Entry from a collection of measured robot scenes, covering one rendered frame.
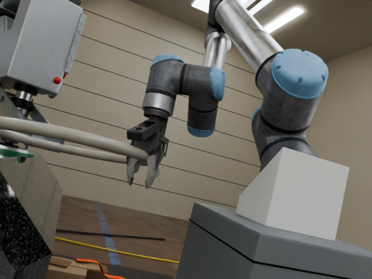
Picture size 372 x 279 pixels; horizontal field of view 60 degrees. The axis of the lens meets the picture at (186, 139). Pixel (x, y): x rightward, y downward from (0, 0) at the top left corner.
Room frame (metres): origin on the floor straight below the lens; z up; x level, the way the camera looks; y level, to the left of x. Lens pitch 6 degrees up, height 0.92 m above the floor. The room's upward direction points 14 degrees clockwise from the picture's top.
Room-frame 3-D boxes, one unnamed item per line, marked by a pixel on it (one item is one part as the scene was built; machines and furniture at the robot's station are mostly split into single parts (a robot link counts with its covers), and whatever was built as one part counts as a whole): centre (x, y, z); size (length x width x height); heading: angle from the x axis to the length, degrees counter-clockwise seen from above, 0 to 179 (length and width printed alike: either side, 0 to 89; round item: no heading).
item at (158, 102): (0.92, 0.10, 1.09); 0.10 x 0.09 x 0.05; 72
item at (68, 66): (1.47, 0.62, 1.38); 0.08 x 0.03 x 0.28; 42
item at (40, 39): (1.50, 0.80, 1.32); 0.36 x 0.22 x 0.45; 42
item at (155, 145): (0.92, 0.09, 1.01); 0.09 x 0.08 x 0.12; 162
